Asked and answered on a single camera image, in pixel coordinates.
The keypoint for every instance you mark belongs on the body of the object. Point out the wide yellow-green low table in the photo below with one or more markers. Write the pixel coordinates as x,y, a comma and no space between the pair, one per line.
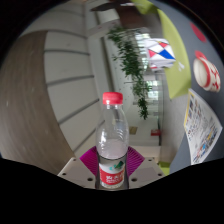
175,56

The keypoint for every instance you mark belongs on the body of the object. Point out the framed wall picture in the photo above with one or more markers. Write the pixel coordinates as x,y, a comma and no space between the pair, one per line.
133,130

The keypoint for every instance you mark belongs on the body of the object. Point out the row of potted plants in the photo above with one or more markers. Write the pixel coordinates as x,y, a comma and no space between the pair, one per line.
130,56

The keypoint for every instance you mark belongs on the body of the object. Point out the white box, red blue triangles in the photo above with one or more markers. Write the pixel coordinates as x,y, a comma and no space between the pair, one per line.
160,53

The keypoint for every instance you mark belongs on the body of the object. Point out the printed magazine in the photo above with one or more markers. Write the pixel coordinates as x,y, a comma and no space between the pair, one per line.
201,128

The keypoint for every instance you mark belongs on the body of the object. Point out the red and white mug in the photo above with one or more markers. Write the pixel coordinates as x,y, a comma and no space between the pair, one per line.
205,71

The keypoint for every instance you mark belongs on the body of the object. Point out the yellow-green stool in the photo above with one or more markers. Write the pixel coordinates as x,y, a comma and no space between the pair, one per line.
164,167

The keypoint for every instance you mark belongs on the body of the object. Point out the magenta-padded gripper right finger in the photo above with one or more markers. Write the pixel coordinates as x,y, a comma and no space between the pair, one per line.
146,170

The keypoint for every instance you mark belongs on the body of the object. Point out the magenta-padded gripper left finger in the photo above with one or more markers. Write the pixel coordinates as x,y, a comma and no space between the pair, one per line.
75,170

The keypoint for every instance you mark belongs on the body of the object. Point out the clear water bottle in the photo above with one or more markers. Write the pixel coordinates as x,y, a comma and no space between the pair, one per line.
112,143

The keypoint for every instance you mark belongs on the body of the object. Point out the red fire extinguisher box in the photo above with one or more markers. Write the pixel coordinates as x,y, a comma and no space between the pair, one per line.
155,132

